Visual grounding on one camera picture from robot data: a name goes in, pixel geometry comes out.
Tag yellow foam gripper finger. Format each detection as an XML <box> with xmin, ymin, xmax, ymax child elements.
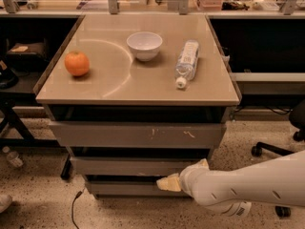
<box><xmin>193</xmin><ymin>158</ymin><xmax>209</xmax><ymax>170</ymax></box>
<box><xmin>156</xmin><ymin>174</ymin><xmax>181</xmax><ymax>192</ymax></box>

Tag black cable on floor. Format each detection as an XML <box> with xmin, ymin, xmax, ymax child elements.
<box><xmin>70</xmin><ymin>190</ymin><xmax>85</xmax><ymax>229</ymax></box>

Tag grey drawer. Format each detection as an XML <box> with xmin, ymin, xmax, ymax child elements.
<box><xmin>71</xmin><ymin>156</ymin><xmax>195</xmax><ymax>177</ymax></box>
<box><xmin>85</xmin><ymin>175</ymin><xmax>188</xmax><ymax>198</ymax></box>
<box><xmin>50</xmin><ymin>121</ymin><xmax>226</xmax><ymax>149</ymax></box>

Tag clear plastic water bottle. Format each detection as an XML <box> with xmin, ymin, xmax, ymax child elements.
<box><xmin>174</xmin><ymin>40</ymin><xmax>199</xmax><ymax>90</ymax></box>

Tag orange fruit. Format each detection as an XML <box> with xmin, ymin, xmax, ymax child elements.
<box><xmin>64</xmin><ymin>51</ymin><xmax>90</xmax><ymax>76</ymax></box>

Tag black bag on shelf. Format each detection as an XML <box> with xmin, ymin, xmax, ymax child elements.
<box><xmin>5</xmin><ymin>42</ymin><xmax>49</xmax><ymax>72</ymax></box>

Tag white bowl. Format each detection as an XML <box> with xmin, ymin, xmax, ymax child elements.
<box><xmin>127</xmin><ymin>31</ymin><xmax>163</xmax><ymax>62</ymax></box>

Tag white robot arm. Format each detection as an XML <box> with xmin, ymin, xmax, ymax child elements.
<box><xmin>156</xmin><ymin>151</ymin><xmax>305</xmax><ymax>218</ymax></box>

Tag black table frame legs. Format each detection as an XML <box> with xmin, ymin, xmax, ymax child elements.
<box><xmin>0</xmin><ymin>100</ymin><xmax>71</xmax><ymax>180</ymax></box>

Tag white shoe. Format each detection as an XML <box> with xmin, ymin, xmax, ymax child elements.
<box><xmin>0</xmin><ymin>194</ymin><xmax>12</xmax><ymax>213</ymax></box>

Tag plastic bottle on floor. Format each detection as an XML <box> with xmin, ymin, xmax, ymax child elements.
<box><xmin>2</xmin><ymin>146</ymin><xmax>24</xmax><ymax>168</ymax></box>

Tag grey drawer cabinet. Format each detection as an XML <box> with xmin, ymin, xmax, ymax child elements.
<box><xmin>32</xmin><ymin>13</ymin><xmax>242</xmax><ymax>198</ymax></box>

